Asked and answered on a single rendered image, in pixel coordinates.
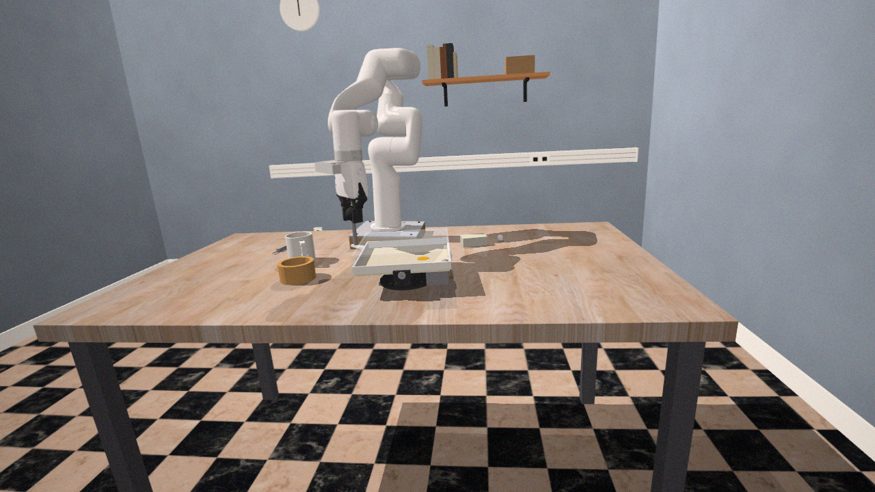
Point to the tan hollow ring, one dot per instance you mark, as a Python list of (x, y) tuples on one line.
[(296, 270)]

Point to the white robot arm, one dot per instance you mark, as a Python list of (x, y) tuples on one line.
[(347, 126)]

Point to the grey mug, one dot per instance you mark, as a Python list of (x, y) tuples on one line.
[(295, 244)]

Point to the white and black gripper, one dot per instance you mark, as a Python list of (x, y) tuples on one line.
[(350, 182)]

